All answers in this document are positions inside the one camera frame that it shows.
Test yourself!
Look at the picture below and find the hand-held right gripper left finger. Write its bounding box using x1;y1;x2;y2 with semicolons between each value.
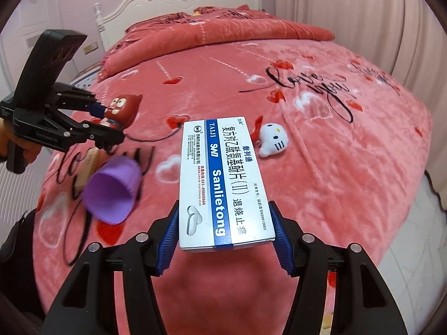
42;202;180;335

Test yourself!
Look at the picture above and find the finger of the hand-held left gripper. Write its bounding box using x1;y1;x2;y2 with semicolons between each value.
52;83;106;116
58;110;125;149

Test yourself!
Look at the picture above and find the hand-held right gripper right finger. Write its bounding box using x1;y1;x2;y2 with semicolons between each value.
269;200;409;335

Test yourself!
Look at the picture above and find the brown bear figurine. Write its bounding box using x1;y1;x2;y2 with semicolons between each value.
101;94;142;130

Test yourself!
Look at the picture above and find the white blue-striped medicine box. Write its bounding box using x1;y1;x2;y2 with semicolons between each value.
178;116;276;251

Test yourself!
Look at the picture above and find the person's left forearm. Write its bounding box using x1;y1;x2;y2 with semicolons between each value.
0;117;11;163

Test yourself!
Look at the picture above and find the person's left hand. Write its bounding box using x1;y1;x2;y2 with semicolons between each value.
0;119;49;163

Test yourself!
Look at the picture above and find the white nightstand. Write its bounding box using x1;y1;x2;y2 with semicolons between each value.
70;63;102;91

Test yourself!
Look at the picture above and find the white wardrobe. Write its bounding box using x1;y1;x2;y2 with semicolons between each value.
0;0;47;102

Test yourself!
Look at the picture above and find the beige slim box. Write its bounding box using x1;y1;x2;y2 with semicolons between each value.
75;147;100;189

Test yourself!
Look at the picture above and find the purple plastic cup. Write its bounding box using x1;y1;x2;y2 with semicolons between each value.
83;157;142;224

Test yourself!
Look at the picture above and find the white cat plush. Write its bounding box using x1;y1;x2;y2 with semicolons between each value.
252;115;289;157

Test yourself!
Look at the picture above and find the bed with pink heart blanket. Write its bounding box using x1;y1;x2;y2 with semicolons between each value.
35;5;434;335

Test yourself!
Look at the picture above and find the white carved headboard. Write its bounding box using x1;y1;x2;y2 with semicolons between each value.
94;0;262;42

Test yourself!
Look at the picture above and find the folded pink duvet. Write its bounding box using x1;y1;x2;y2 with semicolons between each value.
99;5;336;81

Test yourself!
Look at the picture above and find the person's dark clothing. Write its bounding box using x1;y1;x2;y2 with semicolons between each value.
0;209;54;335

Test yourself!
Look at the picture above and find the pink printed pillow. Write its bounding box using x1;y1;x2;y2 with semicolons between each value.
194;5;242;17

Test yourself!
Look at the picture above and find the cream curtain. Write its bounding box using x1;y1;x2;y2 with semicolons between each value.
258;0;447;88

